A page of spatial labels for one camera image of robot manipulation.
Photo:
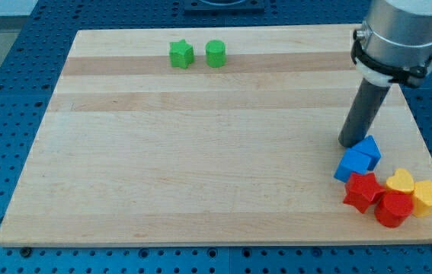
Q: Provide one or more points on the yellow heart block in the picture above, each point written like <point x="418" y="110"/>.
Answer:
<point x="401" y="181"/>

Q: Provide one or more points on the red star block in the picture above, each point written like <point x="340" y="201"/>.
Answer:
<point x="362" y="191"/>

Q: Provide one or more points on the green cylinder block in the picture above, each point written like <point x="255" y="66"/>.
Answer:
<point x="215" y="53"/>

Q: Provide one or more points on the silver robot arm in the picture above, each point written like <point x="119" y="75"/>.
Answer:
<point x="394" y="43"/>

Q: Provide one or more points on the green star block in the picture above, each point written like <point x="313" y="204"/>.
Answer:
<point x="181" y="54"/>

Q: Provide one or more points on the yellow hexagon block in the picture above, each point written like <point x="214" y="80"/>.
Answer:
<point x="422" y="198"/>

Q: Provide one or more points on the red cylinder block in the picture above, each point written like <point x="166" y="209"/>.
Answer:
<point x="393" y="209"/>

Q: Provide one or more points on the blue cube block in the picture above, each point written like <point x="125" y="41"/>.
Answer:
<point x="352" y="162"/>

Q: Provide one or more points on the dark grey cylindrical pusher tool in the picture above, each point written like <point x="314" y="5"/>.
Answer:
<point x="362" y="113"/>

